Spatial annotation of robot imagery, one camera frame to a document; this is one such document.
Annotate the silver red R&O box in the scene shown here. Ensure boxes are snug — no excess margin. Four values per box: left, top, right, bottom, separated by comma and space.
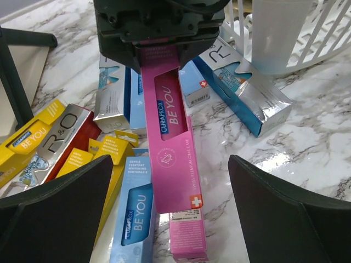
1, 104, 101, 198

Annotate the yellow toothpaste box middle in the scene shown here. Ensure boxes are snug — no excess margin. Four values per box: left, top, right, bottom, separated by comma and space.
55, 139, 101, 179

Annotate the pink toothpaste box back side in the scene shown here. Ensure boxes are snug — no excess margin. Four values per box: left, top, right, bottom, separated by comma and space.
169, 209, 208, 262

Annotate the yellow toothpaste box upper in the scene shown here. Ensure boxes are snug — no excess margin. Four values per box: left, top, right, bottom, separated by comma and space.
1, 100, 66, 187

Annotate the yellow toothpaste box lower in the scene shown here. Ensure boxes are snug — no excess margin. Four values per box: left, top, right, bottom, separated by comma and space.
92, 130, 139, 241

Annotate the light blue toothpaste box lower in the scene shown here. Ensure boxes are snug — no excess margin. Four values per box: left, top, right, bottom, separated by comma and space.
110, 148, 156, 262

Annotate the silver blue R&O box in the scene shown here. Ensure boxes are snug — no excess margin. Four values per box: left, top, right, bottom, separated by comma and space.
193, 37, 292, 138

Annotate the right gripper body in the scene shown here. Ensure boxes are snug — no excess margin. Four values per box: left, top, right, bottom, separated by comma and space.
94, 1, 228, 73

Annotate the light blue toothpaste box right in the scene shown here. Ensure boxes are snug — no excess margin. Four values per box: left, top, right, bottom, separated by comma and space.
179, 60, 210, 107

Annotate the yellow toothpaste box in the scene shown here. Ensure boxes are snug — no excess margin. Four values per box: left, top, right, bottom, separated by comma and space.
92, 130, 139, 241
1, 100, 66, 187
55, 139, 101, 179

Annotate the light blue toothpaste box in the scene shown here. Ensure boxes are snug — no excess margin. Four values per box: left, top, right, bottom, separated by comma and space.
179, 60, 210, 107
129, 70, 146, 136
110, 148, 156, 262

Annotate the beige three-tier shelf rack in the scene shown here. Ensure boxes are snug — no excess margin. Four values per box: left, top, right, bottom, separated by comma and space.
1, 27, 58, 142

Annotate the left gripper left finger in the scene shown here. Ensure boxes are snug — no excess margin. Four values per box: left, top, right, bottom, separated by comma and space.
1, 155, 113, 262

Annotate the white plastic dish basket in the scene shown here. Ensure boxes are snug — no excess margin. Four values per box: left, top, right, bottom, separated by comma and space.
220, 1, 350, 75

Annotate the pink toothpaste box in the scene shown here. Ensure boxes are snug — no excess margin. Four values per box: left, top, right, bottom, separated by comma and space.
169, 209, 208, 262
140, 45, 203, 214

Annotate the light blue toothpaste box left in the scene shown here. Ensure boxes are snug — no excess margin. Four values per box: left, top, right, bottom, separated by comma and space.
129, 70, 146, 136

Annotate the silver R&O box upper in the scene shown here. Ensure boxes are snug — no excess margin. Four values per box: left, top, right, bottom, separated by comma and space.
93, 55, 131, 133

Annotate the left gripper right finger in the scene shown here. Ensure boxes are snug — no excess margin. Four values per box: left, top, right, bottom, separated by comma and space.
228, 155, 350, 262

